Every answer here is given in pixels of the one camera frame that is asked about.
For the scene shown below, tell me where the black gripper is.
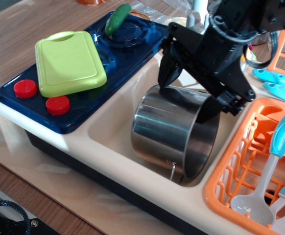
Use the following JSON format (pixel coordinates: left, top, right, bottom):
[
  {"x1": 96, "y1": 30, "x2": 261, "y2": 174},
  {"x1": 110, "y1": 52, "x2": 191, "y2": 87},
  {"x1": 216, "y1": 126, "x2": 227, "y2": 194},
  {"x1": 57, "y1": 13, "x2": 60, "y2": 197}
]
[{"x1": 158, "y1": 0, "x2": 285, "y2": 123}]

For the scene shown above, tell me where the large stainless steel pot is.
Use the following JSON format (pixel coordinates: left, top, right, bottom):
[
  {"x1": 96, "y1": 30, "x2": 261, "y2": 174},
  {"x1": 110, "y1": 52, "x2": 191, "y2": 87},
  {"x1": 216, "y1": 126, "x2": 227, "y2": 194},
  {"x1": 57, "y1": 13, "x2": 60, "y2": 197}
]
[{"x1": 131, "y1": 85, "x2": 220, "y2": 187}]

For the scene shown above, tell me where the cream toy sink unit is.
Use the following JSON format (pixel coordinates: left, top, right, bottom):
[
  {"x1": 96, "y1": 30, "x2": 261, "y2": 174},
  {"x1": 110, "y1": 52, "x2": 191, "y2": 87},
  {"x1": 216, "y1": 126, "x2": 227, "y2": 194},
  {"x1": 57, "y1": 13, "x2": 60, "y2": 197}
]
[{"x1": 0, "y1": 36, "x2": 285, "y2": 235}]

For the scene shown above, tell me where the yellow toy plate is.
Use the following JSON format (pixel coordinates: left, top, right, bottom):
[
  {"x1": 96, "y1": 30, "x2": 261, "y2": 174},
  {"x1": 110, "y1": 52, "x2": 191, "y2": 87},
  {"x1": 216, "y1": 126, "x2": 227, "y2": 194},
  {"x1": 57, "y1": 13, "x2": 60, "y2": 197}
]
[{"x1": 164, "y1": 17, "x2": 187, "y2": 27}]

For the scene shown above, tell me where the grey toy faucet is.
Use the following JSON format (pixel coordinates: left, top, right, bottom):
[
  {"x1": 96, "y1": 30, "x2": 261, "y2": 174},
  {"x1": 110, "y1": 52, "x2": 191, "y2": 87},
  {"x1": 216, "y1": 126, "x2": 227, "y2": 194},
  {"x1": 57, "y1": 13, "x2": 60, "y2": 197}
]
[{"x1": 186, "y1": 0, "x2": 209, "y2": 34}]

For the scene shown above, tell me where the blue toy stovetop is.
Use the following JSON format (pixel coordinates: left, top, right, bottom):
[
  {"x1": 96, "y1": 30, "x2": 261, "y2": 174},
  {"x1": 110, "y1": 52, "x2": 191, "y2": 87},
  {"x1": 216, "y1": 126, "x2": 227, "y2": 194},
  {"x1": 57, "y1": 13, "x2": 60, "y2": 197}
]
[{"x1": 0, "y1": 15, "x2": 167, "y2": 134}]

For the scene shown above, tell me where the orange dish rack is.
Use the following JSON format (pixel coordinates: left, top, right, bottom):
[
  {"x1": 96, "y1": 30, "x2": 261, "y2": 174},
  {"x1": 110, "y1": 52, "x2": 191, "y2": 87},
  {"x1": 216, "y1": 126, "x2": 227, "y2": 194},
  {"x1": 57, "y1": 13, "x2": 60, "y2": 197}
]
[{"x1": 203, "y1": 98, "x2": 285, "y2": 235}]

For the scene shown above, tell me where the green toy cucumber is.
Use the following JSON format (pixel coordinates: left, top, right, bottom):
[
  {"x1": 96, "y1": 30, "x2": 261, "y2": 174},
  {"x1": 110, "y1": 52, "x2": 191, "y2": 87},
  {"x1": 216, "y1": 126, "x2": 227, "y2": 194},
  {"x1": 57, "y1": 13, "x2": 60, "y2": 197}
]
[{"x1": 105, "y1": 3, "x2": 132, "y2": 36}]

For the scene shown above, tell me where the green plastic cutting board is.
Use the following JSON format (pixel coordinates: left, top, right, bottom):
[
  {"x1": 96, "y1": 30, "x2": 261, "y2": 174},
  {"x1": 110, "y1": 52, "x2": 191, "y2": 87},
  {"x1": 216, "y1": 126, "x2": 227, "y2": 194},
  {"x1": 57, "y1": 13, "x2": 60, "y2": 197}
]
[{"x1": 35, "y1": 31, "x2": 107, "y2": 98}]

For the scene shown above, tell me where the red stove knob right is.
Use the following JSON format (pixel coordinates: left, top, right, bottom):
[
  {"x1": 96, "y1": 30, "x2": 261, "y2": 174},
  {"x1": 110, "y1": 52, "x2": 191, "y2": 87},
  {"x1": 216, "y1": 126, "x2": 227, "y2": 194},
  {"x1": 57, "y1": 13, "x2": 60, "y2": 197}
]
[{"x1": 46, "y1": 96, "x2": 71, "y2": 116}]

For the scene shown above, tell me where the red stove knob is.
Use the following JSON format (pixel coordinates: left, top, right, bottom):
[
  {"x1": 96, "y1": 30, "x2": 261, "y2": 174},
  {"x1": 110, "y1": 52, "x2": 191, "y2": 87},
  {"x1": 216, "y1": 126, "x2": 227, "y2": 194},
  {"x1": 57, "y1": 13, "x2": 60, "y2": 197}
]
[
  {"x1": 13, "y1": 79, "x2": 38, "y2": 98},
  {"x1": 46, "y1": 96, "x2": 71, "y2": 116}
]

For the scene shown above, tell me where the orange bowl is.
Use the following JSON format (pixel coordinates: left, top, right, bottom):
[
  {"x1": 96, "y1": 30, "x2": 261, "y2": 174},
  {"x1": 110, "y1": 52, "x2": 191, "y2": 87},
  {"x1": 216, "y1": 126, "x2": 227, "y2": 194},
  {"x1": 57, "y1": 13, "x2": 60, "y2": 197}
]
[{"x1": 77, "y1": 0, "x2": 106, "y2": 4}]

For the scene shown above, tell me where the red stove knob left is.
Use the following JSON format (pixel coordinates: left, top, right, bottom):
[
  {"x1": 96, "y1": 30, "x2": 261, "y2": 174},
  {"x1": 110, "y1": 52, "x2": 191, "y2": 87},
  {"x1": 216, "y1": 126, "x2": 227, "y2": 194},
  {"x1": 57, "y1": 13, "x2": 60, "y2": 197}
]
[{"x1": 13, "y1": 79, "x2": 38, "y2": 98}]

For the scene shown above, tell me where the blue utensil handle upper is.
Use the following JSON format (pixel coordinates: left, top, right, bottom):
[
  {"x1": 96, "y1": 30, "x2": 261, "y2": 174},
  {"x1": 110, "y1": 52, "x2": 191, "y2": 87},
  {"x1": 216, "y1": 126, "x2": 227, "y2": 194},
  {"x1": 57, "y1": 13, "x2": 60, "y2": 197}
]
[{"x1": 252, "y1": 69, "x2": 285, "y2": 86}]

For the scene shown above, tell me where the white spoon blue handle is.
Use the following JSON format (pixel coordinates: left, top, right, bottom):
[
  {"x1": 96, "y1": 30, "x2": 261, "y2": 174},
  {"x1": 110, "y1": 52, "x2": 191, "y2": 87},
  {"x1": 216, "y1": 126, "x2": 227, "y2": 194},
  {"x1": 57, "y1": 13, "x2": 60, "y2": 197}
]
[{"x1": 230, "y1": 116, "x2": 285, "y2": 226}]

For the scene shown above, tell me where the black metal base plate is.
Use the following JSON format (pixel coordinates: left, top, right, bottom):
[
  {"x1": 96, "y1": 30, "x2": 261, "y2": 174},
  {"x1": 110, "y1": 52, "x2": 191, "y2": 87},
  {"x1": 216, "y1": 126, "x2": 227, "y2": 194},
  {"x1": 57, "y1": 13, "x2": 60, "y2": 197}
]
[{"x1": 16, "y1": 218, "x2": 60, "y2": 235}]

